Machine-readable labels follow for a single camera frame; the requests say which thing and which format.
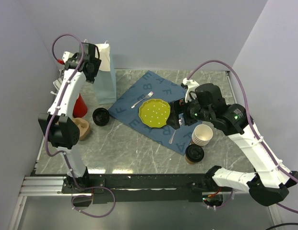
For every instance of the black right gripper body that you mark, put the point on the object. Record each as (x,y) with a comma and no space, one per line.
(193,112)

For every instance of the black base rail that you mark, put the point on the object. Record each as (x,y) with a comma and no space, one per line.
(104,188)

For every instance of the black cup lid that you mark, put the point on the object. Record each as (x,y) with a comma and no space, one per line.
(194,151)

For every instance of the silver spoon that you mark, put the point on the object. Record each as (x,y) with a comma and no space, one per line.
(172,137)

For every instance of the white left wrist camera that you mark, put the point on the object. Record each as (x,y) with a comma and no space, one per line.
(66,55)

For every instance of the silver fork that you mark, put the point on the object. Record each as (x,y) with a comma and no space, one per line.
(146,97)

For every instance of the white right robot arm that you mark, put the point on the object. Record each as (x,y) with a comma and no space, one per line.
(270,181)

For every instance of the brown paper cup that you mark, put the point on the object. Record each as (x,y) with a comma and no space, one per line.
(192,160)

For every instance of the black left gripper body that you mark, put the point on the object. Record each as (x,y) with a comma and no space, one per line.
(97,63)

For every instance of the blue letter print cloth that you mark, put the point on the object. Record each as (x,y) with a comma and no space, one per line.
(152,86)

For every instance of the stack of brown paper cups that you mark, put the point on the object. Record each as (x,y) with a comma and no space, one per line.
(201,135)

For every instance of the red straw holder cup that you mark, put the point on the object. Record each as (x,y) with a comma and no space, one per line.
(80,108)

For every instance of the stack of black lids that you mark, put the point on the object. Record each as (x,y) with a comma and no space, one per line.
(101,116)

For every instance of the brown pulp cup carrier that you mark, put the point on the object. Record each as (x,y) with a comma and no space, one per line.
(83,126)

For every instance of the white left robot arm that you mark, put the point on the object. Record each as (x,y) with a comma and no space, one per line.
(61,133)

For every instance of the blue white paper bag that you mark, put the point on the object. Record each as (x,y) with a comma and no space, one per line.
(105,82)

